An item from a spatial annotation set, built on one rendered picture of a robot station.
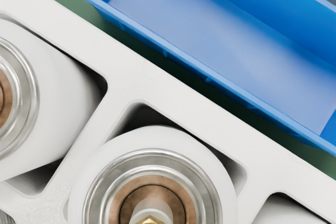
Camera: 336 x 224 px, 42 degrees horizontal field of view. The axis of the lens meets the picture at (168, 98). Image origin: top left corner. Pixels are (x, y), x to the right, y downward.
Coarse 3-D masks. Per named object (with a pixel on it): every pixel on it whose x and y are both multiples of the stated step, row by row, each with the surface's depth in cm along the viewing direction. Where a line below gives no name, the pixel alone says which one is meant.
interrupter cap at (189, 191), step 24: (120, 168) 24; (144, 168) 24; (168, 168) 24; (192, 168) 24; (96, 192) 24; (120, 192) 24; (144, 192) 24; (168, 192) 24; (192, 192) 24; (216, 192) 23; (96, 216) 24; (120, 216) 24; (192, 216) 24; (216, 216) 23
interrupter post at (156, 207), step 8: (144, 200) 23; (152, 200) 23; (160, 200) 23; (136, 208) 22; (144, 208) 21; (152, 208) 21; (160, 208) 21; (168, 208) 23; (136, 216) 21; (144, 216) 21; (160, 216) 21; (168, 216) 21
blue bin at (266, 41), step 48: (96, 0) 38; (144, 0) 49; (192, 0) 49; (240, 0) 47; (288, 0) 41; (192, 48) 49; (240, 48) 49; (288, 48) 49; (240, 96) 38; (288, 96) 49
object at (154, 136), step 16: (144, 128) 26; (160, 128) 26; (176, 128) 36; (112, 144) 24; (128, 144) 24; (144, 144) 24; (160, 144) 24; (176, 144) 24; (192, 144) 24; (96, 160) 24; (208, 160) 24; (80, 176) 24; (224, 176) 24; (80, 192) 24; (224, 192) 24; (80, 208) 24; (224, 208) 24
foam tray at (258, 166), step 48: (0, 0) 31; (48, 0) 32; (96, 48) 31; (144, 96) 31; (192, 96) 31; (96, 144) 31; (240, 144) 31; (0, 192) 31; (48, 192) 31; (240, 192) 31; (288, 192) 31
